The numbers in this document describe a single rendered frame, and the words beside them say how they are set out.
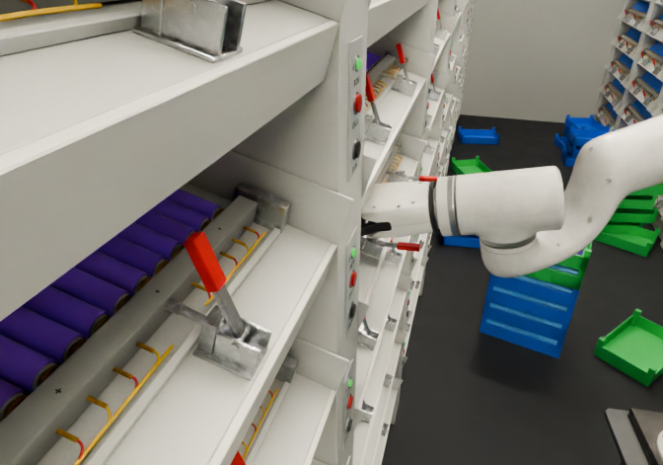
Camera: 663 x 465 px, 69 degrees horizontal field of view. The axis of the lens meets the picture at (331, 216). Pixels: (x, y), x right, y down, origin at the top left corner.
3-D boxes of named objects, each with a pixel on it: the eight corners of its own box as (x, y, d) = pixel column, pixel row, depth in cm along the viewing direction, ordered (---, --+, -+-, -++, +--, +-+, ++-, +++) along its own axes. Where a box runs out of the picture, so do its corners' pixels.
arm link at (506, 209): (465, 220, 73) (457, 165, 68) (560, 213, 68) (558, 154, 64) (461, 252, 66) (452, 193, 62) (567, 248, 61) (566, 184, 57)
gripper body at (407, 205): (443, 168, 71) (370, 176, 75) (435, 197, 62) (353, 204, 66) (450, 213, 74) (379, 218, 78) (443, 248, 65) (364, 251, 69)
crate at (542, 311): (574, 296, 189) (579, 279, 186) (568, 326, 174) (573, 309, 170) (496, 273, 202) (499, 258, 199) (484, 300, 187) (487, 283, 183)
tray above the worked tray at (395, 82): (418, 98, 105) (443, 35, 98) (349, 232, 54) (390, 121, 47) (333, 66, 108) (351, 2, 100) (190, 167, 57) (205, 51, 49)
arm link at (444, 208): (457, 165, 69) (436, 167, 70) (452, 191, 62) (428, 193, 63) (464, 216, 73) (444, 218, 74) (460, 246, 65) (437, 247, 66)
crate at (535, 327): (569, 312, 193) (574, 295, 189) (563, 343, 178) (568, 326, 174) (493, 289, 206) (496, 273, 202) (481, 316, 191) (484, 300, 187)
